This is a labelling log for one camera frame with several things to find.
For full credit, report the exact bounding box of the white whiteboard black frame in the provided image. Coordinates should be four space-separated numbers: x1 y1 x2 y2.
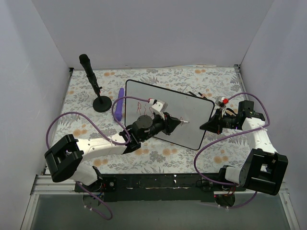
125 80 214 150

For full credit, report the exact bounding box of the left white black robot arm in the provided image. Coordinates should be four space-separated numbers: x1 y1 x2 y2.
45 113 182 192

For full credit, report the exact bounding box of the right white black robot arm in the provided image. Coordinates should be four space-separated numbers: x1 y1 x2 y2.
200 100 288 196

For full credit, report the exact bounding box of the purple microphone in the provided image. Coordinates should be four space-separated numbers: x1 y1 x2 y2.
114 88 124 121

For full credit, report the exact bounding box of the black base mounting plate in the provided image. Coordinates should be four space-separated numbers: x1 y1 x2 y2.
74 173 247 203

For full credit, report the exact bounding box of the black round microphone stand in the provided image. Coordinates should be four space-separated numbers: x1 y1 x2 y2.
90 81 112 113

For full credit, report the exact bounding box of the floral patterned table mat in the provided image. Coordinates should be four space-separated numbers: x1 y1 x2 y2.
50 65 250 173

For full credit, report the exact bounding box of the black microphone on stand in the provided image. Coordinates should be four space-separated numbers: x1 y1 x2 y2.
79 54 97 85

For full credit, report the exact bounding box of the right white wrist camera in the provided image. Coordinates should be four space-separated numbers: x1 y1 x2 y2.
215 96 229 110

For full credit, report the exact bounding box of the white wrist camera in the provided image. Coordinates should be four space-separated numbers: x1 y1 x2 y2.
149 98 168 117
215 96 229 110

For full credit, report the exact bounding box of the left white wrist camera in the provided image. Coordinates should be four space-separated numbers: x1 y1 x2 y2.
149 98 168 117

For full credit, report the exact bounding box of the aluminium frame rail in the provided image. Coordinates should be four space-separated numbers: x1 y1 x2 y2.
30 173 289 195

